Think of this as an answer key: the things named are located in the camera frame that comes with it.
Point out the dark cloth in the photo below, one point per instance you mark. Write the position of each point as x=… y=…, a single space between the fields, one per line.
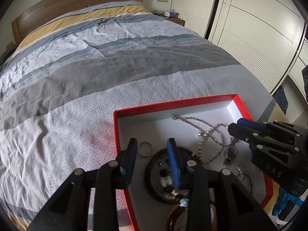
x=6 y=54

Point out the purple white tissue box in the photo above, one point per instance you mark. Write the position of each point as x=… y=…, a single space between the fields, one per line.
x=170 y=13

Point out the white wardrobe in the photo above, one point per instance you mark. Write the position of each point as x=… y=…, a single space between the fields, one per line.
x=252 y=24

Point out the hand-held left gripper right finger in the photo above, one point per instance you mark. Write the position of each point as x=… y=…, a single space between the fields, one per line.
x=173 y=164

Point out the blue white shoe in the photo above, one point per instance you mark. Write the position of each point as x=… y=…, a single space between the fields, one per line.
x=281 y=204

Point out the blue jeans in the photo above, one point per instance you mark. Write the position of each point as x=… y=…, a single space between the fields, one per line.
x=281 y=99

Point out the silver wristwatch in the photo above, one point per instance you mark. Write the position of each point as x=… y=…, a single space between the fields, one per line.
x=231 y=152

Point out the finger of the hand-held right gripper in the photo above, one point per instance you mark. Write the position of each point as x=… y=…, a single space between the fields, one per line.
x=240 y=132
x=251 y=125

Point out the wooden nightstand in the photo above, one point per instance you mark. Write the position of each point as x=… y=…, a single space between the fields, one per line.
x=179 y=22

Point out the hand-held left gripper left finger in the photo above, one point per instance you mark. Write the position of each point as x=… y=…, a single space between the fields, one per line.
x=128 y=170

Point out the striped grey yellow duvet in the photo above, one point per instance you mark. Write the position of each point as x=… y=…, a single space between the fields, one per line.
x=108 y=65

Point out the dark brown bangle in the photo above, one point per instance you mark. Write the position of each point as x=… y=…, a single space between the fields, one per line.
x=147 y=176

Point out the wooden headboard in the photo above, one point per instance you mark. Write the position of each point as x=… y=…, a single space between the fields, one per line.
x=79 y=0

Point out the reddish brown bangle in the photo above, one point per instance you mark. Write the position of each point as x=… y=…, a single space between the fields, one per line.
x=174 y=217

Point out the red cardboard box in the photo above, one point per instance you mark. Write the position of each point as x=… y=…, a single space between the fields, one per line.
x=149 y=125

